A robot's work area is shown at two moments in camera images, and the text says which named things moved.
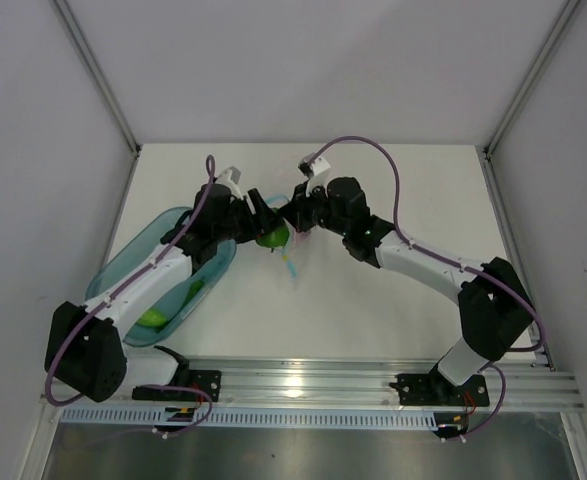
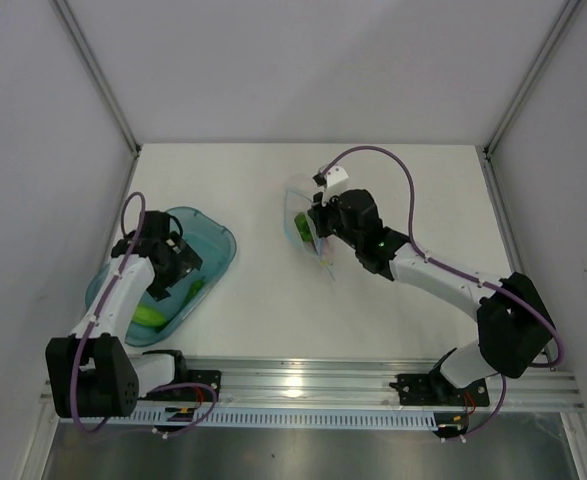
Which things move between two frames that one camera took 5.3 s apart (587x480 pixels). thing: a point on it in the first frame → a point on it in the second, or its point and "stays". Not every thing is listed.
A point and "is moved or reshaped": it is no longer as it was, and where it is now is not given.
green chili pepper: (194, 288) stays
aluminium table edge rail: (362, 386) stays
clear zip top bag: (294, 238) → (298, 197)
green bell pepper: (274, 239) is moved or reshaped
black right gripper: (295, 212) → (319, 211)
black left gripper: (256, 226) → (185, 261)
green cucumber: (152, 318) stays
